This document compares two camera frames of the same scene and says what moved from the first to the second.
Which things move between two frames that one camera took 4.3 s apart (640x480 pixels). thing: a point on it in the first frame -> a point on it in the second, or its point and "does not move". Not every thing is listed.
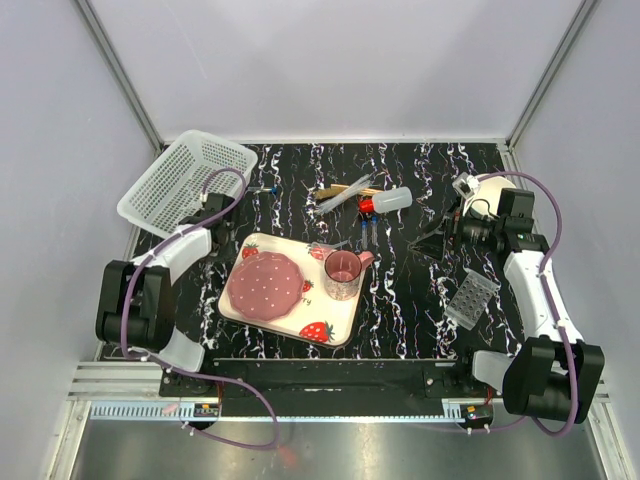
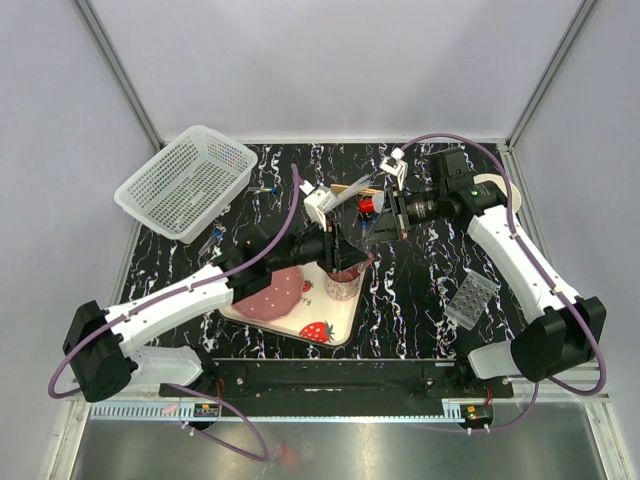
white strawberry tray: (319, 315) does not move
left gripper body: (227, 251) -> (316, 246)
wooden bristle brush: (334, 191) does not move
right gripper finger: (442, 229) -> (385, 227)
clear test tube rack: (471, 300) does not move
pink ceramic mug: (342, 273) does not move
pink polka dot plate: (265, 286) does not move
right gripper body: (468, 230) -> (413, 209)
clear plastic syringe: (344, 195) does not move
